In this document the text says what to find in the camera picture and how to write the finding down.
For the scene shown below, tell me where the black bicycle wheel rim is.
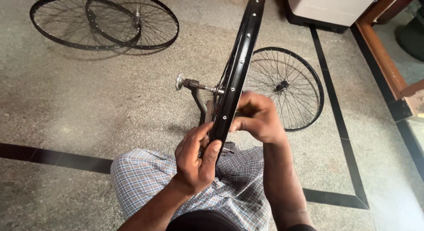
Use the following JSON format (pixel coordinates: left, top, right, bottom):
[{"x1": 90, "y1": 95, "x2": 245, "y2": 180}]
[{"x1": 199, "y1": 0, "x2": 267, "y2": 163}]

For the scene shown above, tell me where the plaid checked lungi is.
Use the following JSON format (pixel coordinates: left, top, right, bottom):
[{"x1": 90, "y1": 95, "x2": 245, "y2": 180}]
[{"x1": 110, "y1": 141, "x2": 273, "y2": 231}]

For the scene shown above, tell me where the metal wheel truing stand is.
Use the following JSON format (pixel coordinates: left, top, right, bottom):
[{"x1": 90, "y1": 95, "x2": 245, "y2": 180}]
[{"x1": 175, "y1": 73, "x2": 229, "y2": 125}]

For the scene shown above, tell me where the black spoked bicycle wheel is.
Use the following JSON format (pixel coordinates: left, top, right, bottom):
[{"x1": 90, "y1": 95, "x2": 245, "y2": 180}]
[
  {"x1": 85, "y1": 0, "x2": 180, "y2": 50},
  {"x1": 243, "y1": 47, "x2": 325, "y2": 132},
  {"x1": 29, "y1": 0, "x2": 142, "y2": 51}
]

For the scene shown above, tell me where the black shirt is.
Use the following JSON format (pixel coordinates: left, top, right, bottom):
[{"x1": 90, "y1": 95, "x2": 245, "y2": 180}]
[{"x1": 166, "y1": 209, "x2": 317, "y2": 231}]

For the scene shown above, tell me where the person's left hand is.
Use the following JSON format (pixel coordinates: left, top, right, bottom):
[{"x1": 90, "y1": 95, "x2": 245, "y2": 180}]
[{"x1": 172, "y1": 122, "x2": 223, "y2": 196}]

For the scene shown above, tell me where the brown wooden door frame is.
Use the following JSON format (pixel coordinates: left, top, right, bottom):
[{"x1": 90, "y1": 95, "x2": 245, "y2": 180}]
[{"x1": 354, "y1": 0, "x2": 424, "y2": 120}]

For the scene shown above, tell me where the dark round pedestal base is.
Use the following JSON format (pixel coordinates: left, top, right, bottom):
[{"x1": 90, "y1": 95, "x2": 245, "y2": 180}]
[{"x1": 395, "y1": 16, "x2": 424, "y2": 62}]

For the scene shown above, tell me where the person's right hand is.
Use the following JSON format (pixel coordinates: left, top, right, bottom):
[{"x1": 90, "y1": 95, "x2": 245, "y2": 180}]
[{"x1": 229, "y1": 91, "x2": 287, "y2": 145}]

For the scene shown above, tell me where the white appliance with black base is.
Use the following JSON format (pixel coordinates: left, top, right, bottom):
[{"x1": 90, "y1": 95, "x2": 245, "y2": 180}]
[{"x1": 286, "y1": 0, "x2": 381, "y2": 34}]

